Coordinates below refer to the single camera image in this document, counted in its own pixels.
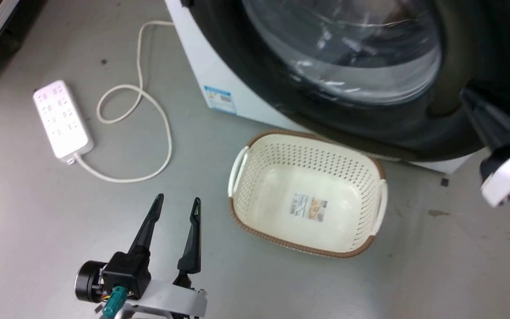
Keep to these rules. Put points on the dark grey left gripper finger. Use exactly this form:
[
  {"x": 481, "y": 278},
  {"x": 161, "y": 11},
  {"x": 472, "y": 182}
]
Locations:
[
  {"x": 191, "y": 239},
  {"x": 148, "y": 228}
]

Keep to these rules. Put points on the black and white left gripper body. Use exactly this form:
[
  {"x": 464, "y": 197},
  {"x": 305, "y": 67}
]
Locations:
[{"x": 126, "y": 274}]

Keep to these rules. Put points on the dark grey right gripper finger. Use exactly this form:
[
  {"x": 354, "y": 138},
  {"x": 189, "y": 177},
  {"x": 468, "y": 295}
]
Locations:
[{"x": 489, "y": 117}]

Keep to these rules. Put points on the black round washing machine door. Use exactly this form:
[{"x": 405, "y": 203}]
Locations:
[{"x": 472, "y": 66}]

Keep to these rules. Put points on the white washing machine body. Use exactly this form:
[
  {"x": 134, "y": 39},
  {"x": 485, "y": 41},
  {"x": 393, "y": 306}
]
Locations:
[{"x": 202, "y": 57}]

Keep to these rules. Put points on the small dark floor scrap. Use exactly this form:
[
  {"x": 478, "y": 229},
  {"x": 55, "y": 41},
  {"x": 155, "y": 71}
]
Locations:
[{"x": 444, "y": 181}]

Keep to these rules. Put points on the paper label inside basket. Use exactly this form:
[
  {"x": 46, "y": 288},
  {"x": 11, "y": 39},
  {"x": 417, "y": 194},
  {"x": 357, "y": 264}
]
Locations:
[{"x": 309, "y": 207}]

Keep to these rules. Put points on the cream perforated laundry basket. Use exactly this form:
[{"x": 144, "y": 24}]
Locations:
[{"x": 308, "y": 177}]

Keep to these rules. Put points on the white power strip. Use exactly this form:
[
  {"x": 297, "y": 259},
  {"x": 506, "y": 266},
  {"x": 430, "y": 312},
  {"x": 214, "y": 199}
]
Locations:
[{"x": 60, "y": 117}]

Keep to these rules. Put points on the blue energy label sticker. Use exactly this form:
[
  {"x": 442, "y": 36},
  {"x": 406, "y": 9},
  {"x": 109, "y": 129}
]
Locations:
[{"x": 218, "y": 98}]

